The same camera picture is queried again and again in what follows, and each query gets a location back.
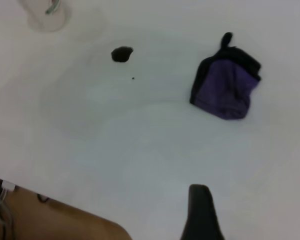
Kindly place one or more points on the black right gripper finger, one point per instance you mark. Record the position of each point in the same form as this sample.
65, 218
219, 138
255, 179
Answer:
202, 215

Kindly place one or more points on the white paper coffee cup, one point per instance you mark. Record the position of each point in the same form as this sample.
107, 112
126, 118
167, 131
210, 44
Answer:
46, 17

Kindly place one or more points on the dark coffee spill puddle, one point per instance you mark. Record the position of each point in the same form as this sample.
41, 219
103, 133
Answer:
121, 54

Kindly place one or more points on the purple and black cloth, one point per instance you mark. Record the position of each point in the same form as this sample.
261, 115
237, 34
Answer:
225, 85

